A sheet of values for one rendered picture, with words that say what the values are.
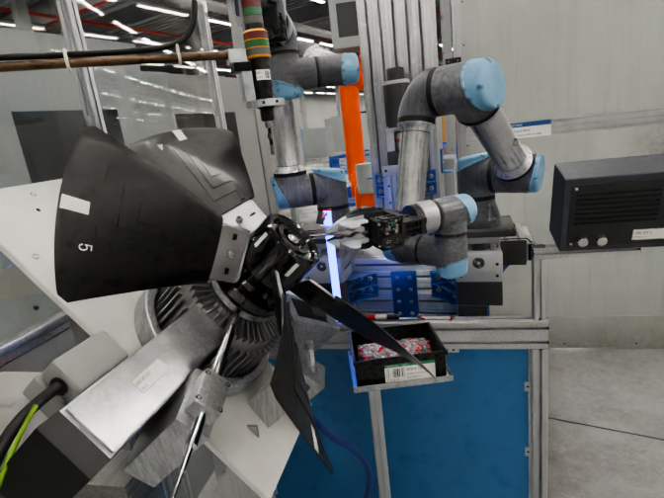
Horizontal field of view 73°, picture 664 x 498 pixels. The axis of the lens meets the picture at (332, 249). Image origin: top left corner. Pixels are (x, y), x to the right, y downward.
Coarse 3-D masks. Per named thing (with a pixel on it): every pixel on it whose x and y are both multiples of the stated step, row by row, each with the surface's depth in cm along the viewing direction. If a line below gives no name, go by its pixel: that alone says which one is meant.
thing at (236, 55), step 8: (240, 48) 77; (232, 56) 76; (240, 56) 77; (232, 64) 77; (240, 64) 77; (248, 64) 77; (232, 72) 78; (240, 72) 78; (248, 72) 78; (240, 80) 79; (248, 80) 78; (248, 88) 78; (248, 96) 78; (248, 104) 79; (256, 104) 78; (264, 104) 78; (272, 104) 78; (280, 104) 80
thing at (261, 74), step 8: (264, 56) 78; (256, 64) 78; (264, 64) 78; (256, 72) 78; (264, 72) 78; (256, 80) 79; (264, 80) 79; (256, 88) 80; (264, 88) 79; (272, 88) 80; (256, 96) 80; (264, 96) 79; (272, 96) 80; (264, 112) 80; (272, 112) 81; (264, 120) 81; (272, 120) 82
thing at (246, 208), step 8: (240, 208) 82; (248, 208) 82; (256, 208) 83; (224, 216) 82; (232, 216) 82; (248, 216) 82; (256, 216) 82; (264, 216) 82; (232, 224) 81; (240, 224) 81; (248, 224) 81; (256, 224) 81
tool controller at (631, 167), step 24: (576, 168) 104; (600, 168) 102; (624, 168) 100; (648, 168) 98; (552, 192) 112; (576, 192) 101; (600, 192) 100; (624, 192) 99; (648, 192) 98; (552, 216) 113; (576, 216) 104; (600, 216) 103; (624, 216) 101; (648, 216) 101; (576, 240) 106; (600, 240) 104; (624, 240) 105; (648, 240) 104
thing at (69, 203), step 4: (64, 196) 52; (68, 196) 52; (60, 200) 52; (64, 200) 52; (68, 200) 52; (72, 200) 53; (76, 200) 53; (80, 200) 53; (60, 204) 51; (64, 204) 52; (68, 204) 52; (72, 204) 52; (76, 204) 53; (80, 204) 53; (84, 204) 54; (88, 204) 54; (68, 208) 52; (72, 208) 52; (76, 208) 53; (80, 208) 53; (84, 208) 53; (88, 208) 54; (84, 212) 53; (88, 212) 54
